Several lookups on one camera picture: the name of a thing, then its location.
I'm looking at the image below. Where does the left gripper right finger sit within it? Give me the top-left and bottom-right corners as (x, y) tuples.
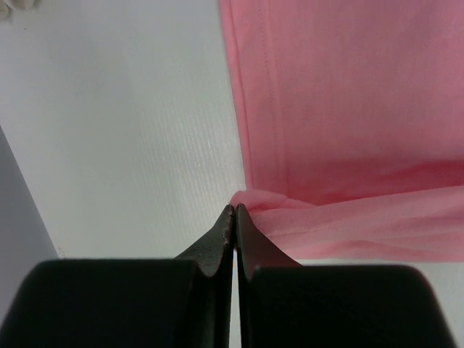
(235, 204), (455, 347)

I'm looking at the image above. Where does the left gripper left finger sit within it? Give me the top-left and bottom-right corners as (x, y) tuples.
(1, 206), (233, 347)

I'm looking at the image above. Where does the pink t-shirt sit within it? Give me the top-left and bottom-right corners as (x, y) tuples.
(220, 1), (463, 262)

